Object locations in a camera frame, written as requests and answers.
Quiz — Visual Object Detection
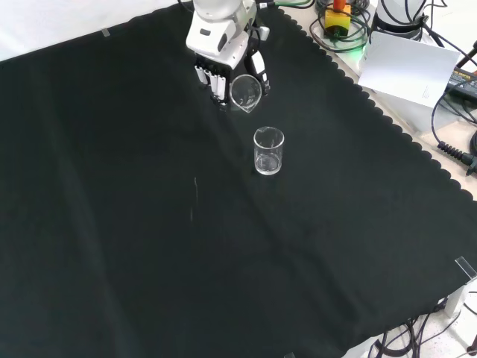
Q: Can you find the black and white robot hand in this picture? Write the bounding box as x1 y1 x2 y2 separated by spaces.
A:
186 10 272 113

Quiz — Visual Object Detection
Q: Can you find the large clear glass beaker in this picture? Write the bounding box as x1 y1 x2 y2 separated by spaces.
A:
229 74 262 115

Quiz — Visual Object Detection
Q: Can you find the small clear glass beaker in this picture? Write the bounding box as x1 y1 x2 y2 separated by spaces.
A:
253 126 285 178

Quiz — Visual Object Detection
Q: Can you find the yellow stop button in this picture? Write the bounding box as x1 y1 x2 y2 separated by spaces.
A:
322 0 353 39

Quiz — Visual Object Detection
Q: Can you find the black cloth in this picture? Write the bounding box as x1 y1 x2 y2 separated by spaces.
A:
0 1 477 358

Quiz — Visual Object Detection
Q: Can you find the pale board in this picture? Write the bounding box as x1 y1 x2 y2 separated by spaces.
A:
356 31 462 110

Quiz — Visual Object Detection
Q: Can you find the black power adapter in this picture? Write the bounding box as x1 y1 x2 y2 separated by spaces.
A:
446 66 477 98

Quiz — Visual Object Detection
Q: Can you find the black tripod leg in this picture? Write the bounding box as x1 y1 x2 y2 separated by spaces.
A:
455 40 477 69

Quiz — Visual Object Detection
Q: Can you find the green cable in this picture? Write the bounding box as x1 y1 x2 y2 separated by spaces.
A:
309 13 370 54

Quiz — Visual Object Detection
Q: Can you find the black cable with plug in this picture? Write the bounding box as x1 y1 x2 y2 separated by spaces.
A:
431 76 477 177

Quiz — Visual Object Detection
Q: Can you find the black floor cable bundle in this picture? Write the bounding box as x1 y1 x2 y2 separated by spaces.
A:
367 315 477 358

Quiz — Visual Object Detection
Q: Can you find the white metal bracket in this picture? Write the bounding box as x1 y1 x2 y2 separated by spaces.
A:
442 278 477 318

